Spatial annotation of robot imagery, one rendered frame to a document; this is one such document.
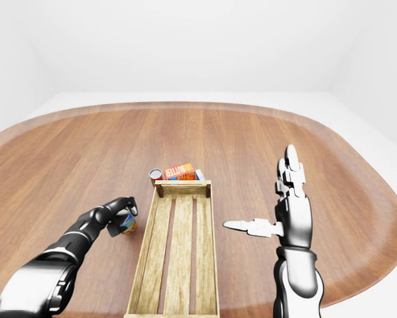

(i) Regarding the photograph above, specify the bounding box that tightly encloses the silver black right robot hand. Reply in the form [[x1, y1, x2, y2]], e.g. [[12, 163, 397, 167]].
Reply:
[[222, 144, 313, 252]]

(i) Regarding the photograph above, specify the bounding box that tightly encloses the blue and yellow soup can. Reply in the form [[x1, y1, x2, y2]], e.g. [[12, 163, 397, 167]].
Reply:
[[119, 208, 138, 235]]

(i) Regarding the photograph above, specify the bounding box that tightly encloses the red can with silver lid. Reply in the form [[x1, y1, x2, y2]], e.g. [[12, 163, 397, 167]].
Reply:
[[148, 168, 165, 188]]

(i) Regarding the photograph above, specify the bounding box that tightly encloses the wooden slat tray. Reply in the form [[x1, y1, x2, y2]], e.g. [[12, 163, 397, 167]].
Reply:
[[125, 180, 221, 318]]

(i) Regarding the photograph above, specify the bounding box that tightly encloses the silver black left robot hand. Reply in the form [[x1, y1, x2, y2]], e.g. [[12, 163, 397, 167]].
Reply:
[[92, 196, 140, 238]]

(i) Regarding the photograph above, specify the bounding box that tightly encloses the orange butter box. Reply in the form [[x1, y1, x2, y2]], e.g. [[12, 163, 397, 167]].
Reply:
[[163, 162, 196, 182]]

